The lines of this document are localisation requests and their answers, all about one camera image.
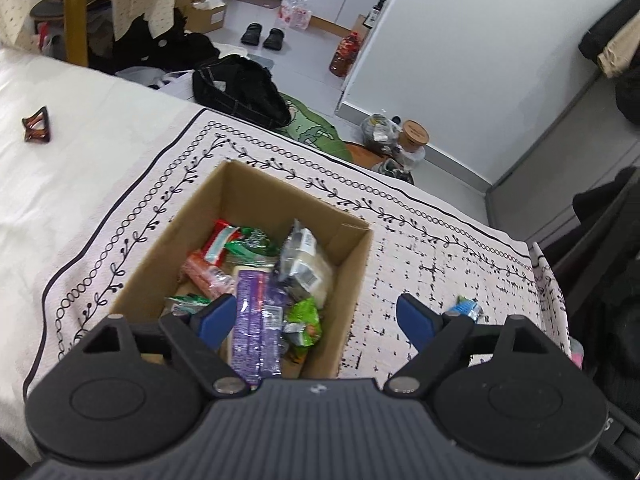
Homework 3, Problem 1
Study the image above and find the blue snack packet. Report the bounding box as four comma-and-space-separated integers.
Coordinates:
446, 296, 484, 322

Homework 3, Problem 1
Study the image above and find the small orange snack packet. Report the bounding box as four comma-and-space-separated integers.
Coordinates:
180, 250, 235, 300

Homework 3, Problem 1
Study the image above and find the purple snack bar packet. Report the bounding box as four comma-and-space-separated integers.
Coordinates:
228, 266, 291, 387

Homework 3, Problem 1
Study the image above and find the red white snack packet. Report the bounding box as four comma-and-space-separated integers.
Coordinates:
202, 219, 241, 266

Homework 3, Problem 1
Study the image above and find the small green snack packet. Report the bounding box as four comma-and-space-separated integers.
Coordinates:
226, 226, 280, 268

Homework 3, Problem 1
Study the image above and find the green candy packet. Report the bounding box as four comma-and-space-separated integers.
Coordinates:
282, 297, 322, 348

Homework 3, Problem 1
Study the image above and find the clear packet with crackers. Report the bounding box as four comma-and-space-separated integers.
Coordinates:
277, 219, 335, 310

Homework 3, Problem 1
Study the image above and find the patterned white cloth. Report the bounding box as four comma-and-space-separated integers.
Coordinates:
24, 110, 570, 391

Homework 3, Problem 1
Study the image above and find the brown cardboard box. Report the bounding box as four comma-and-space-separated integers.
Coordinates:
110, 162, 372, 385

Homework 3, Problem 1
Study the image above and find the jar with wooden lid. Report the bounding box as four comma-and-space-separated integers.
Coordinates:
398, 119, 430, 160

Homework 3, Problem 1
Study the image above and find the glass jar on floor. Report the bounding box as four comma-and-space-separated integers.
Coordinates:
360, 114, 400, 155

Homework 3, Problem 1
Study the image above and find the green floor mat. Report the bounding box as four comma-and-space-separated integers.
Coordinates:
277, 93, 352, 162

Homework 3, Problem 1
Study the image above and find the black bag on floor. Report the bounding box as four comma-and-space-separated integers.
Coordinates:
192, 54, 292, 130

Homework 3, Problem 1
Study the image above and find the brown hair claw clip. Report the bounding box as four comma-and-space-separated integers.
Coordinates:
22, 106, 51, 144

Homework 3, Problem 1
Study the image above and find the black slipper right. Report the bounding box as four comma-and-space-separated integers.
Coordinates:
262, 28, 284, 52

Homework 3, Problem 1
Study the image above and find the black slipper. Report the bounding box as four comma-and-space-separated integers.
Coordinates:
262, 28, 284, 52
241, 23, 262, 47

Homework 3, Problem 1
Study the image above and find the black slipper left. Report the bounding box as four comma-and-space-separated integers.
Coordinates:
241, 23, 262, 47

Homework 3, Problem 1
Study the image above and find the red oil bottle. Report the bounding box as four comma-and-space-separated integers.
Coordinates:
329, 32, 362, 78

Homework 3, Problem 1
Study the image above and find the cardboard box with tissues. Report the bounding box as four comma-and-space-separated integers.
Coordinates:
183, 0, 227, 34

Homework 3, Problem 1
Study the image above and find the pink plastic bag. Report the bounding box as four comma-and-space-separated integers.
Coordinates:
278, 0, 312, 30

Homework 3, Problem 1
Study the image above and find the black clothes pile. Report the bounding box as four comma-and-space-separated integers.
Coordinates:
578, 0, 639, 126

